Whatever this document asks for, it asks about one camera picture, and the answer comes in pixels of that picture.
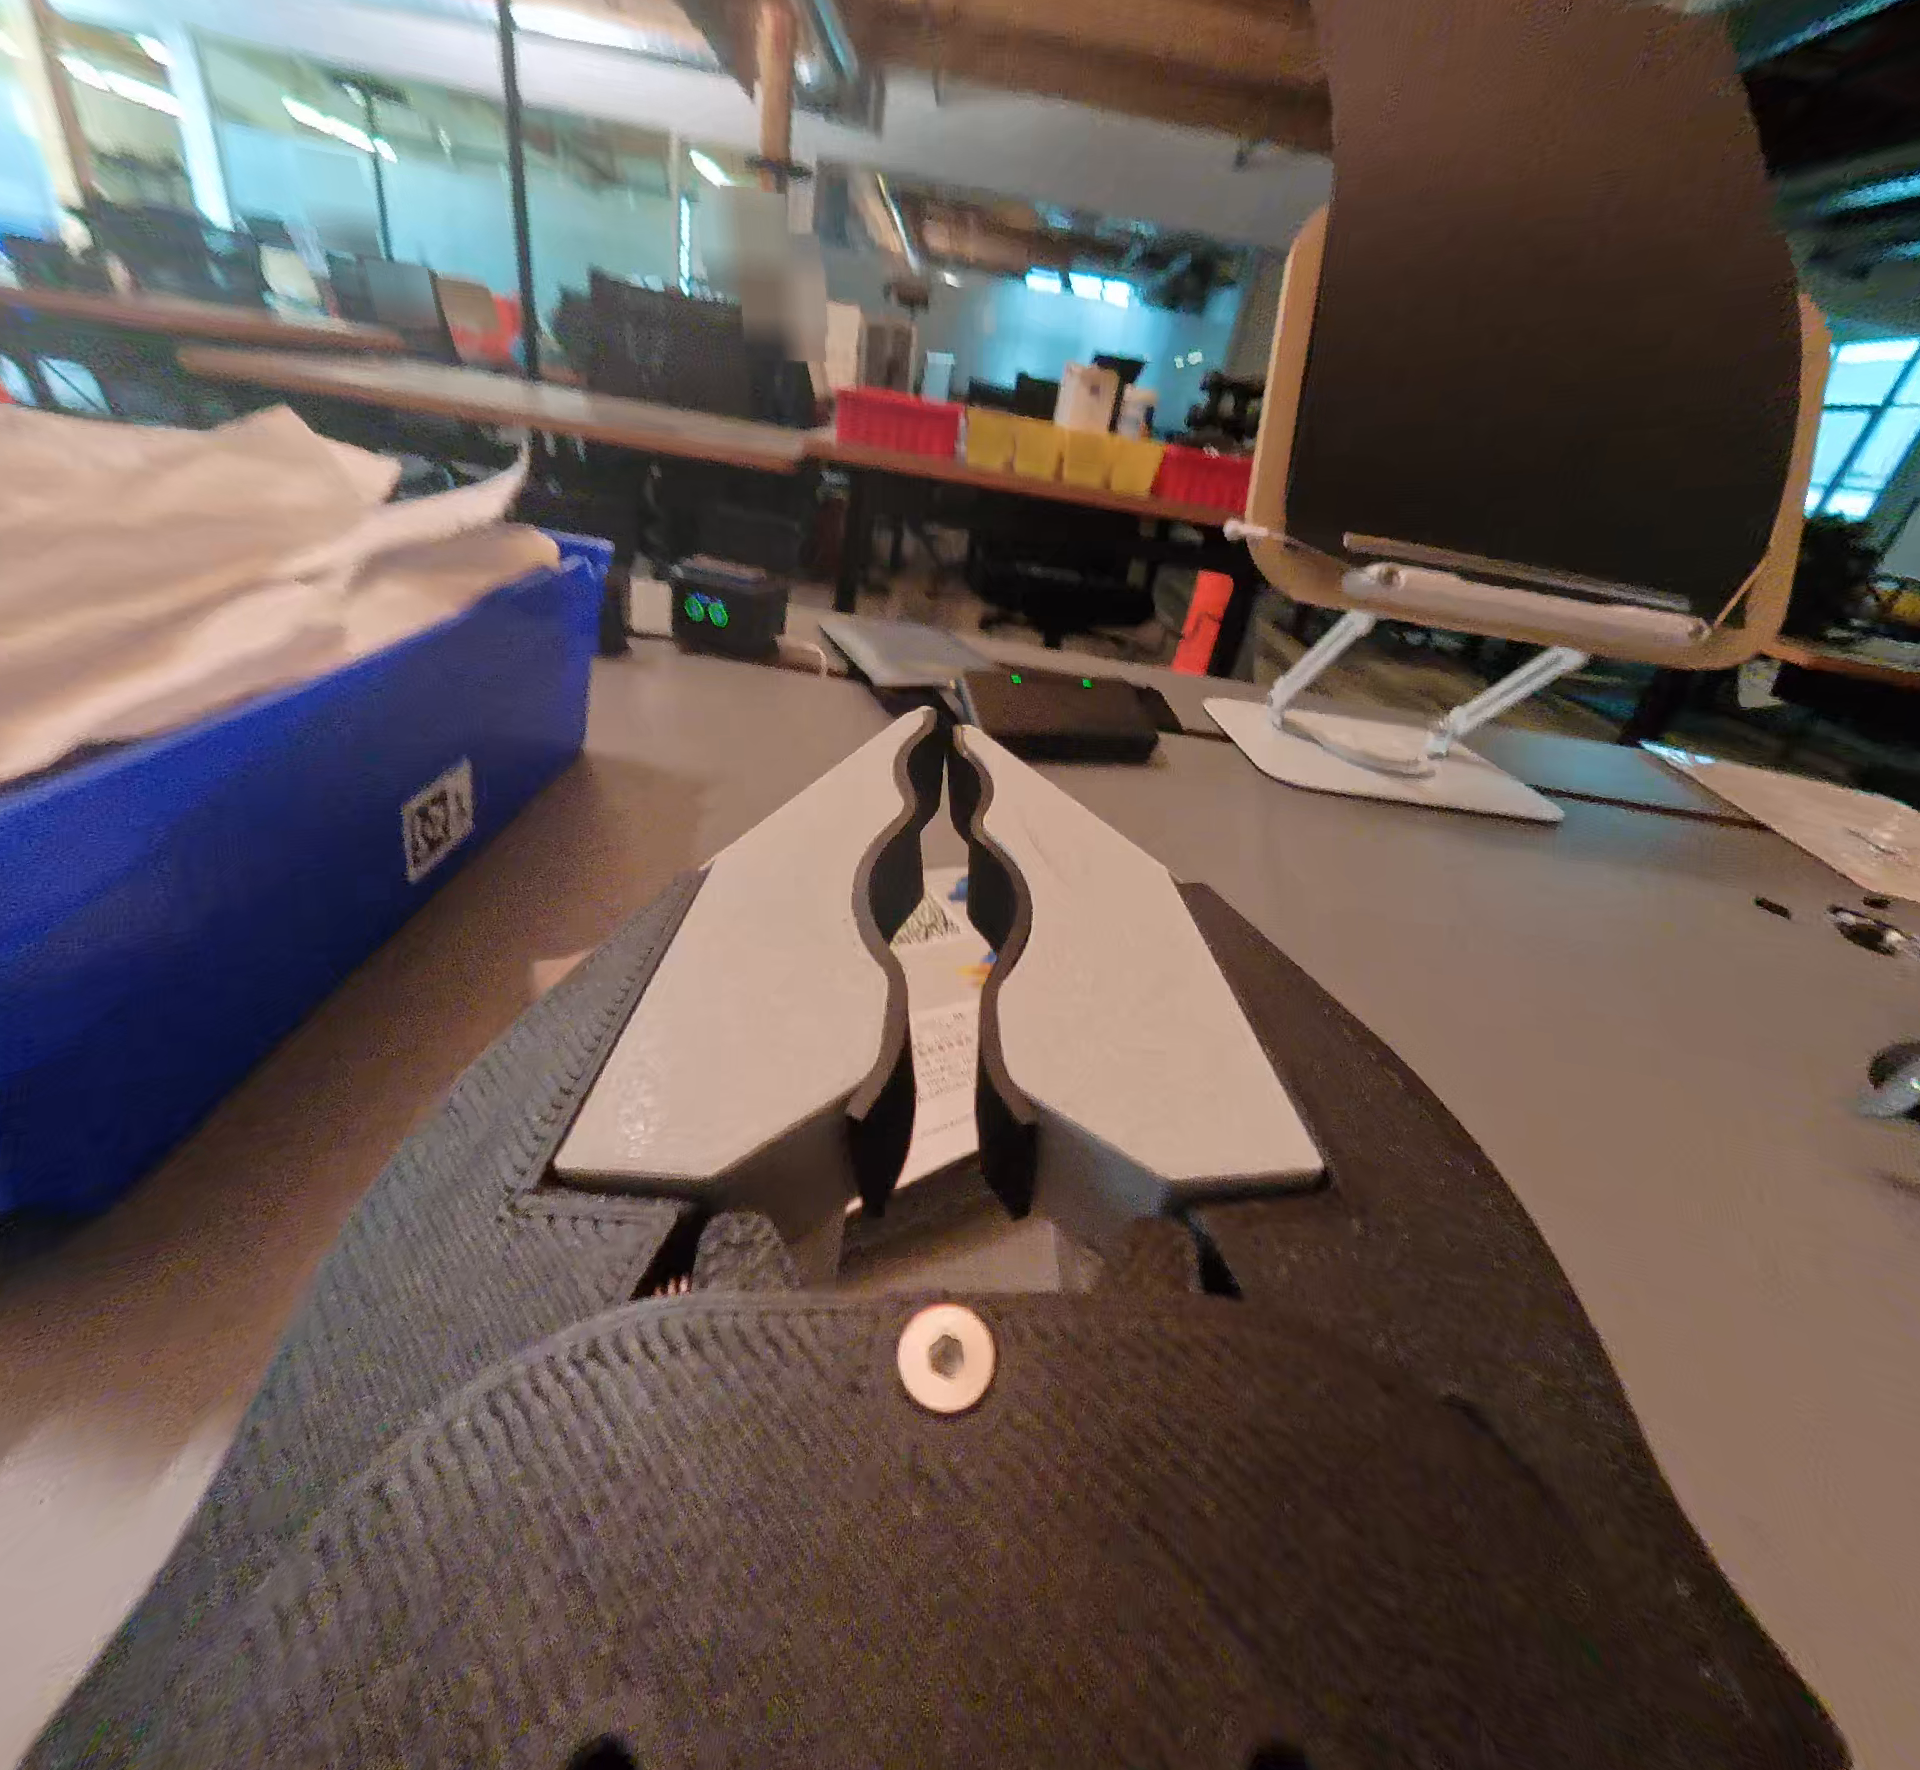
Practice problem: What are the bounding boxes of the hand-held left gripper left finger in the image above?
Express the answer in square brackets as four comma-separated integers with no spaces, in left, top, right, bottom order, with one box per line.
[553,707,950,1218]

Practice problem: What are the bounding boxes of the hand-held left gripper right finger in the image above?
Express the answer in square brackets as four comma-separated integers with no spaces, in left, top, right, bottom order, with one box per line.
[952,725,1334,1222]

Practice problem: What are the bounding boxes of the lego instruction booklet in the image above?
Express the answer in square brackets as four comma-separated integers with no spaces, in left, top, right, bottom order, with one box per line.
[884,859,1005,1195]

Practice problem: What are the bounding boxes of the cluster of small lego pieces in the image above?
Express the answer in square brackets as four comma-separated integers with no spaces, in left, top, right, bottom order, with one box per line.
[1747,883,1920,965]

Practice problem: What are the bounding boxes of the black flat power box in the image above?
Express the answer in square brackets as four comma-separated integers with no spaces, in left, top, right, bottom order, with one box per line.
[959,665,1190,766]

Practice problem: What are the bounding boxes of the black portable power station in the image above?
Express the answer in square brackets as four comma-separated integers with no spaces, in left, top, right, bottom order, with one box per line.
[665,554,793,665]

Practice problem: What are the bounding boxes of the grey flat device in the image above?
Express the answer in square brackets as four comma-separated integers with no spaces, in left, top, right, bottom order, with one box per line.
[813,612,1005,695]

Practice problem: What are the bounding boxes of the blue plastic bin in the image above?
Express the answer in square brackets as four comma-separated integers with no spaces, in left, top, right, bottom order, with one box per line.
[0,529,620,1220]

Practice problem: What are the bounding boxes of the red storage bin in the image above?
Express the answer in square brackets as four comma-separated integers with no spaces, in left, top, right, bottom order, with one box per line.
[830,384,965,464]
[1151,438,1259,517]

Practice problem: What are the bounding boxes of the long wooden desk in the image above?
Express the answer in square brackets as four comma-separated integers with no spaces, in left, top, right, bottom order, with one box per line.
[178,343,1266,632]

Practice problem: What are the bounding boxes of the printed paper sheet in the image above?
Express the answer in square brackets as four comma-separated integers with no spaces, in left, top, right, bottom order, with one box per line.
[1648,739,1920,905]

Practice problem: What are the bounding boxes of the black tablet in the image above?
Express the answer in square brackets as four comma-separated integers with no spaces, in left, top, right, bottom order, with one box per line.
[1280,0,1813,621]

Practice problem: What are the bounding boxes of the black floor lamp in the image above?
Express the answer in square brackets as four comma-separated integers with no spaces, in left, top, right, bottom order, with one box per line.
[326,69,410,270]
[410,0,584,388]

